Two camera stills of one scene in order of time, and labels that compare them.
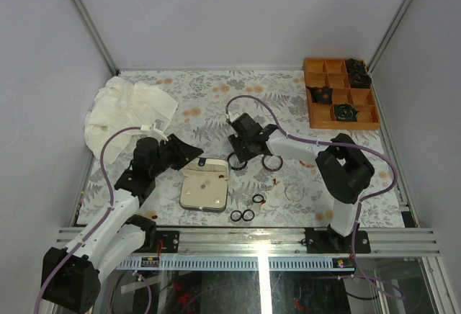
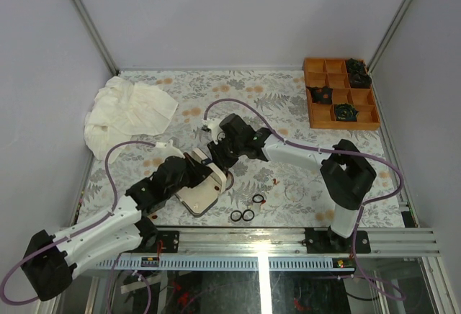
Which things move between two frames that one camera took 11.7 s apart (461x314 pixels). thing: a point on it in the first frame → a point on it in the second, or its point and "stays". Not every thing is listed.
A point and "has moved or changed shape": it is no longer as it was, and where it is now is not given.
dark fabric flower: (360, 80) stays
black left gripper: (185, 153) → (199, 170)
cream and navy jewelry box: (204, 186) has moved or changed shape
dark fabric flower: (354, 66) stays
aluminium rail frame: (263, 249) stays
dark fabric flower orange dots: (321, 95) stays
